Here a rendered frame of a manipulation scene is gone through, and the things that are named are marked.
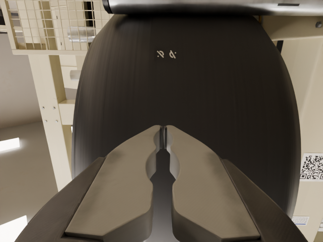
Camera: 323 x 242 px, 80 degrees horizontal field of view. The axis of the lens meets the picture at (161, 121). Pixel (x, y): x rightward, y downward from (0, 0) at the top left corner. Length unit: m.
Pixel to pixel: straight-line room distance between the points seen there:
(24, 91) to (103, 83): 8.19
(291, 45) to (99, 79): 0.43
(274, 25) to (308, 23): 0.12
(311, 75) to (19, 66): 8.18
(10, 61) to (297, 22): 8.14
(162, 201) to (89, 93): 0.15
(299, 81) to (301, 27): 0.11
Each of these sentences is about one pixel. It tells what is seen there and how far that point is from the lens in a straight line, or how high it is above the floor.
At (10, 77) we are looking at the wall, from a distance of 8.35.
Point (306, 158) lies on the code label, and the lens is 0.55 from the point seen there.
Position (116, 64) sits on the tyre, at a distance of 0.25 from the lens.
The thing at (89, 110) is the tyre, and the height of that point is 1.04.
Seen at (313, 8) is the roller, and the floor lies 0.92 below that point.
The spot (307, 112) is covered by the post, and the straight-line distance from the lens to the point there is 0.49.
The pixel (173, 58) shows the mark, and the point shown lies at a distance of 0.25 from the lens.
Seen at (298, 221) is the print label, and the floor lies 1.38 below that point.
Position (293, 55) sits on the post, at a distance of 0.53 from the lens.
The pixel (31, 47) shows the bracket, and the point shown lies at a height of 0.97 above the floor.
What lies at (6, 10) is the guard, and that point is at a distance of 0.98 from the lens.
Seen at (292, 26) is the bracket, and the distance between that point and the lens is 0.51.
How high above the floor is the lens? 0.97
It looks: 21 degrees up
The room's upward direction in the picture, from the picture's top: 179 degrees counter-clockwise
